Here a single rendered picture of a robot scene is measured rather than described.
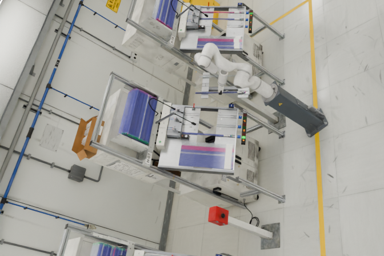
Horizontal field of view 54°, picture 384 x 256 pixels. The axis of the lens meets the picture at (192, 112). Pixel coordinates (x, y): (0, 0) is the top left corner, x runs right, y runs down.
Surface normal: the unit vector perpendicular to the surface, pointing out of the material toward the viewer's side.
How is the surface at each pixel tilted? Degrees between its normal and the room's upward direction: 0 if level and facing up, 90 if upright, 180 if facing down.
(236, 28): 44
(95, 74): 90
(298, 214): 0
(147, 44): 90
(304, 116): 90
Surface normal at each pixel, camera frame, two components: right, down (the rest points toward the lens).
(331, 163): -0.76, -0.41
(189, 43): -0.11, -0.53
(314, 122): 0.10, 0.69
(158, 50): -0.12, 0.85
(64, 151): 0.63, -0.33
